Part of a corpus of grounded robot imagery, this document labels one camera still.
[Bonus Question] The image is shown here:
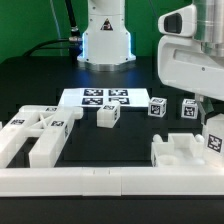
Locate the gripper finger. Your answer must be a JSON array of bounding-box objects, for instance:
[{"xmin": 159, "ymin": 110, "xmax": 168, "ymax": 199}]
[{"xmin": 195, "ymin": 94, "xmax": 214, "ymax": 125}]

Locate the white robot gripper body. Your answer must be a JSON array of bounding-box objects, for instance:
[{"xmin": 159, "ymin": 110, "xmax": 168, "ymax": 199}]
[{"xmin": 157, "ymin": 35, "xmax": 224, "ymax": 101}]

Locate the white chair seat part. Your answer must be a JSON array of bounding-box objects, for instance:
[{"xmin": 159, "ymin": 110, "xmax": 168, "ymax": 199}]
[{"xmin": 151, "ymin": 133, "xmax": 205, "ymax": 167}]

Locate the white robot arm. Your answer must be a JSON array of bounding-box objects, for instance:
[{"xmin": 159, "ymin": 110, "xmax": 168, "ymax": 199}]
[{"xmin": 78, "ymin": 0, "xmax": 224, "ymax": 122}]

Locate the small white tagged cube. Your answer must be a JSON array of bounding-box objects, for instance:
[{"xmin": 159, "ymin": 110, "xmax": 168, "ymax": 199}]
[
  {"xmin": 181, "ymin": 99, "xmax": 198, "ymax": 119},
  {"xmin": 148, "ymin": 97, "xmax": 167, "ymax": 117}
]

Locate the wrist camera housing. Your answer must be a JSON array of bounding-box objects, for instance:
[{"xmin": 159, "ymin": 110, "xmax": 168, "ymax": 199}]
[{"xmin": 158, "ymin": 4, "xmax": 197, "ymax": 37}]

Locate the white front obstacle wall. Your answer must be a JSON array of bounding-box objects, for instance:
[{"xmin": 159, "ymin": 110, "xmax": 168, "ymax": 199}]
[{"xmin": 0, "ymin": 167, "xmax": 224, "ymax": 197}]

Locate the black cable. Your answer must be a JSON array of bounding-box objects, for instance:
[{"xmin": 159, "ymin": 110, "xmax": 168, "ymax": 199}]
[{"xmin": 21, "ymin": 0, "xmax": 83, "ymax": 58}]

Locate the white marker base plate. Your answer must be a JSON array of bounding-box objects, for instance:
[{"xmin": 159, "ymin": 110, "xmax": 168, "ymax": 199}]
[{"xmin": 58, "ymin": 88, "xmax": 150, "ymax": 107}]

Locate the white chair back frame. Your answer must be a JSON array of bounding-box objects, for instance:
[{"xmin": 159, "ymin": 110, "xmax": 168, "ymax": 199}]
[{"xmin": 0, "ymin": 105, "xmax": 83, "ymax": 168}]

